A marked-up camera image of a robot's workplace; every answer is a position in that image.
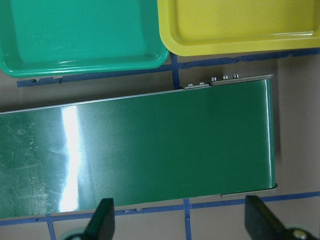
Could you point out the green plastic tray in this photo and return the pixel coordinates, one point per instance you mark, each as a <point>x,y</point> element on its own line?
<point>62,37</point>

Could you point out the green conveyor belt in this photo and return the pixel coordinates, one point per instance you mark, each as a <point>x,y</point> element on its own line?
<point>207,140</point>

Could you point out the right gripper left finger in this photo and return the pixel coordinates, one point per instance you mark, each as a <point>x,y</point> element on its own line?
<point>102,224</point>

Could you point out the yellow plastic tray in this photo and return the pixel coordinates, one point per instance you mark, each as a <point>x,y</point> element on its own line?
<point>212,27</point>

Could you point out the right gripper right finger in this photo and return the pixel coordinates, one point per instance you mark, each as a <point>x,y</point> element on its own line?
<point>260,223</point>

